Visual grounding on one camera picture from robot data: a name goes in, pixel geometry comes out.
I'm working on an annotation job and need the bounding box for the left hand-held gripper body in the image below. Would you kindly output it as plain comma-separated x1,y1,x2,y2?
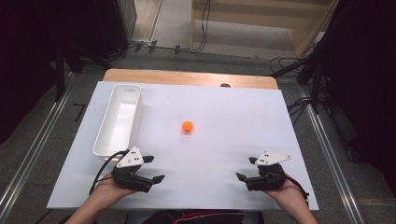
111,146,155,194

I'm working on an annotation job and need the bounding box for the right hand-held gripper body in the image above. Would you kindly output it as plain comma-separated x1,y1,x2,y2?
245,150,293,192

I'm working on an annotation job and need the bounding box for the white plastic bin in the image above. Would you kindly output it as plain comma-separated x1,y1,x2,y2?
92,83,144,162

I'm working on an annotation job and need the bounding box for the person's right hand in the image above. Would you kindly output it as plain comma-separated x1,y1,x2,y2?
263,174,305,208

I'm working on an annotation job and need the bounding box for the person's left hand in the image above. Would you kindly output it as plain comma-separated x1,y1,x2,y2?
90,172,138,207

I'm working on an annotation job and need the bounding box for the white board sheet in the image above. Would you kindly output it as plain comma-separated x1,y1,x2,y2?
46,81,320,212

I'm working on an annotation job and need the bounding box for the person's dark red clothing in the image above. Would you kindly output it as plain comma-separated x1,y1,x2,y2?
124,209,265,224

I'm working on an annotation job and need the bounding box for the black stand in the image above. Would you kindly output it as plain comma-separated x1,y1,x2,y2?
54,45,67,103
297,52,323,115

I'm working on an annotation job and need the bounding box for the black cabinet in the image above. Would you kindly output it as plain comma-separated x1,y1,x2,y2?
92,0,138,60

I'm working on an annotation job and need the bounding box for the dark curtain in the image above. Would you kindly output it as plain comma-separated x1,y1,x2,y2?
320,0,396,190
0,0,98,145

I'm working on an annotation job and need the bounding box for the wooden step platform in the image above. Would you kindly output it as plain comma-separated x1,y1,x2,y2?
191,0,341,58

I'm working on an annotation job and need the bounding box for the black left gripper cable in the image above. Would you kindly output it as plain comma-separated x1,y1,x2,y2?
89,148,130,196

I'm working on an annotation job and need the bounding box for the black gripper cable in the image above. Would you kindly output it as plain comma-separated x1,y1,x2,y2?
89,148,130,196
284,175,311,208

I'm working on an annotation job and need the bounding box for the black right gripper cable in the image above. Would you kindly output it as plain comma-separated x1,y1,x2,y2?
284,175,311,208

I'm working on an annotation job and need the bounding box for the metal floor rail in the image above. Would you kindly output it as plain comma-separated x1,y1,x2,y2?
0,88,74,208
299,86,366,224

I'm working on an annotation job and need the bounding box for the black floor cable bundle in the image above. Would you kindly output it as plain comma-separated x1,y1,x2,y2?
287,96,313,127
268,55,311,78

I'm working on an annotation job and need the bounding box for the black hanging cable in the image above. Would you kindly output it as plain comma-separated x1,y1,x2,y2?
186,0,213,54

